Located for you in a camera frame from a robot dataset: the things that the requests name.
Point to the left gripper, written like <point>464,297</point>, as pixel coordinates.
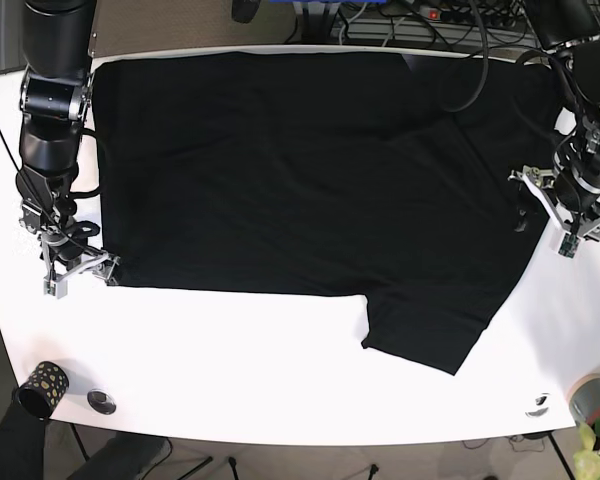
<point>570,196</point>

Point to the left table cable grommet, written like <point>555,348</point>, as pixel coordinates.
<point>101,402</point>

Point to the table cable grommet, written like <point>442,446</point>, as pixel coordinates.
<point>539,406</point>
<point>101,402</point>

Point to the green potted plant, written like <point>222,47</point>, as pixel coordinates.
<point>587,459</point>

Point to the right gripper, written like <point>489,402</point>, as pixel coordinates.
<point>67,253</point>

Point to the black T-shirt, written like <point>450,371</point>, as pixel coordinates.
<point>380,175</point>

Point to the right table cable grommet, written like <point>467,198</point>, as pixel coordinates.
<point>539,406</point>

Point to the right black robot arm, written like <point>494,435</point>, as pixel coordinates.
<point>55,96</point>

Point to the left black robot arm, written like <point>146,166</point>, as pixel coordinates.
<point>568,33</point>

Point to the grey tape roll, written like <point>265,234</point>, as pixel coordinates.
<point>584,400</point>

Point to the black gold-dotted cup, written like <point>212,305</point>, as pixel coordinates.
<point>43,390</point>

